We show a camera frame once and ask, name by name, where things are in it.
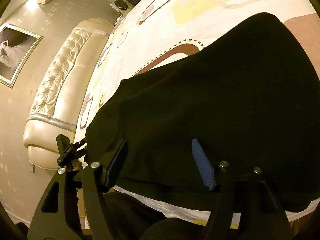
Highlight cream tufted leather headboard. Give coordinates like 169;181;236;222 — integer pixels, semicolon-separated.
23;18;113;170

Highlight patterned white bed sheet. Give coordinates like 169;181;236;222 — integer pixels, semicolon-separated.
75;0;320;228

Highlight black studded pants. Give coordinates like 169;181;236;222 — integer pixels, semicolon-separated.
85;13;319;212

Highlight small white desk fan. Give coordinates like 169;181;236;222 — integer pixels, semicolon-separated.
110;0;129;12

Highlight framed wall photograph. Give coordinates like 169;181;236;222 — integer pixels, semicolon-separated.
1;23;43;88

